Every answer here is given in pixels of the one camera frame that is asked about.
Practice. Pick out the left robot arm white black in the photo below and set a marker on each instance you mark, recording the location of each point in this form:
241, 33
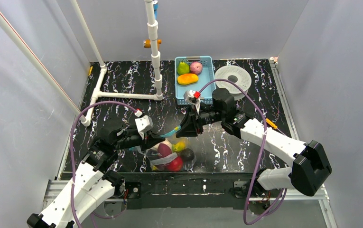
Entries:
93, 182

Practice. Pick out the white PVC pipe frame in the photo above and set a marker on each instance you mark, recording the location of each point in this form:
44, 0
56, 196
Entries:
152, 43

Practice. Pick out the yellow toy banana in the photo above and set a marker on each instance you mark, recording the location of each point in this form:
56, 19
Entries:
179, 146

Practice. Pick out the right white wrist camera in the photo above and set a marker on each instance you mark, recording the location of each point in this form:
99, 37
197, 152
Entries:
193, 98

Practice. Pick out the orange handled screwdriver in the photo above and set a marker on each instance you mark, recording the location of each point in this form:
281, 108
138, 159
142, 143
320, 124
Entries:
271, 124

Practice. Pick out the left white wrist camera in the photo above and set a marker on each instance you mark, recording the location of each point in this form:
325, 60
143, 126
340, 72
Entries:
143, 124

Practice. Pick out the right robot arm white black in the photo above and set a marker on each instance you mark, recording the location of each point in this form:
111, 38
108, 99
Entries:
307, 164

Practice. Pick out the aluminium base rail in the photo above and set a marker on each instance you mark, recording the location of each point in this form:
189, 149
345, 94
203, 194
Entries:
54, 187

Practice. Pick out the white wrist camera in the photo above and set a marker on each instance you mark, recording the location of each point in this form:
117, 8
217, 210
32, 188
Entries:
193, 98
143, 124

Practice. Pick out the orange yellow toy mango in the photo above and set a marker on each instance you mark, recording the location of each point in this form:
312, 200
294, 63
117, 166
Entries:
187, 79

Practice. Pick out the pink toy peach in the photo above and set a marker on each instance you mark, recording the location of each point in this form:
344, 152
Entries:
196, 67

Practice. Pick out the clear zip top bag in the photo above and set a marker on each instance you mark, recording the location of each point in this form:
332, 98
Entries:
171, 155

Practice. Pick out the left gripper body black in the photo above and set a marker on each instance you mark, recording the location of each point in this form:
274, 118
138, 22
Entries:
148, 140

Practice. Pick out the dark round toy plum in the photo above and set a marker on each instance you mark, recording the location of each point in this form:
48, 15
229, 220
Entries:
187, 155

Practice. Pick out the green toy pear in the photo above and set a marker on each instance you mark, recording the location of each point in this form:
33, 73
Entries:
183, 68

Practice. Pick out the magenta toy dragon fruit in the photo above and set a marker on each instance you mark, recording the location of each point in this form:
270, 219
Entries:
164, 150

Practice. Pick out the red toy apple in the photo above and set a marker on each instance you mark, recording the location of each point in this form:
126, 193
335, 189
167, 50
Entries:
176, 165

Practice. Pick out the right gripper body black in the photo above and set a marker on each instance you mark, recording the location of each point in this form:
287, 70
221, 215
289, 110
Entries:
195, 120

